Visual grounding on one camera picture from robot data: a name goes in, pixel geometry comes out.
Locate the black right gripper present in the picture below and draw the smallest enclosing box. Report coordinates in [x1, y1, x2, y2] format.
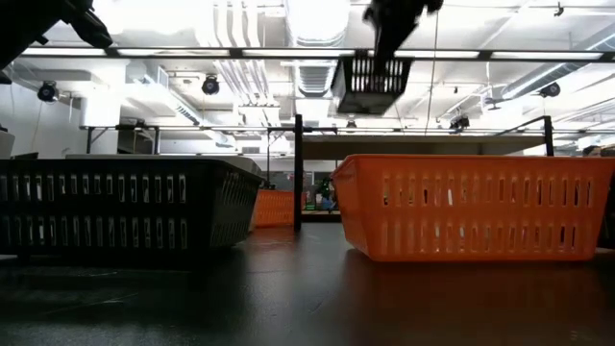
[363, 0, 429, 62]

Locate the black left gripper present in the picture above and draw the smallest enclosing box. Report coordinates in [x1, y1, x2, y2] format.
[45, 0, 114, 49]

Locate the orange slotted plastic basket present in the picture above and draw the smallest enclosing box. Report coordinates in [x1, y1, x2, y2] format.
[249, 188, 308, 229]
[331, 153, 615, 263]

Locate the long ceiling light strip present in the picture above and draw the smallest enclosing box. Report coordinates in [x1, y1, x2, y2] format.
[0, 45, 615, 63]

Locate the black table mat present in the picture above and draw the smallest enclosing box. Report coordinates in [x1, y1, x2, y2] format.
[0, 223, 615, 346]

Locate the silver ceiling air duct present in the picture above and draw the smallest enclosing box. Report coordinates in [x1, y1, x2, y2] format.
[282, 0, 353, 97]

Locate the background black metal frame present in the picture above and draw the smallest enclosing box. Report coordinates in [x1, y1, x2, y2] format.
[79, 123, 295, 186]

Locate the black aluminium rig frame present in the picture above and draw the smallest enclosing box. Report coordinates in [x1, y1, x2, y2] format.
[301, 210, 343, 224]

